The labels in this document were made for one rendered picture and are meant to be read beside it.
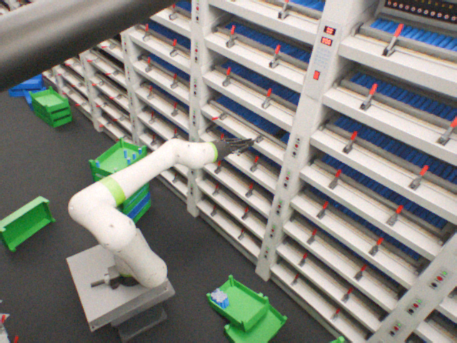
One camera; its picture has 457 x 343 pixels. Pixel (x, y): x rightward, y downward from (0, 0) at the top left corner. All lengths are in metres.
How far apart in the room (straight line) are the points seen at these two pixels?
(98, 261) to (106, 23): 1.74
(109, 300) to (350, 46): 1.46
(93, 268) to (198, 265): 0.70
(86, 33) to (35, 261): 2.32
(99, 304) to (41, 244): 0.91
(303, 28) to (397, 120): 0.48
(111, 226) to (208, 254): 1.24
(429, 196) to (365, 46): 0.56
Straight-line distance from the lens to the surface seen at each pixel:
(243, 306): 2.07
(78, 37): 0.18
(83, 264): 1.89
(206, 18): 1.76
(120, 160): 2.27
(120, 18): 0.19
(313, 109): 1.42
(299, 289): 2.10
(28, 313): 2.28
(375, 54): 1.27
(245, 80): 1.73
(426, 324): 1.78
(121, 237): 1.17
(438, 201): 1.37
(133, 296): 1.75
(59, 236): 2.55
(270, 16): 1.48
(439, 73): 1.23
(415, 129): 1.30
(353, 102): 1.36
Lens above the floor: 1.87
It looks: 40 degrees down
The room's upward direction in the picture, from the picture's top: 7 degrees clockwise
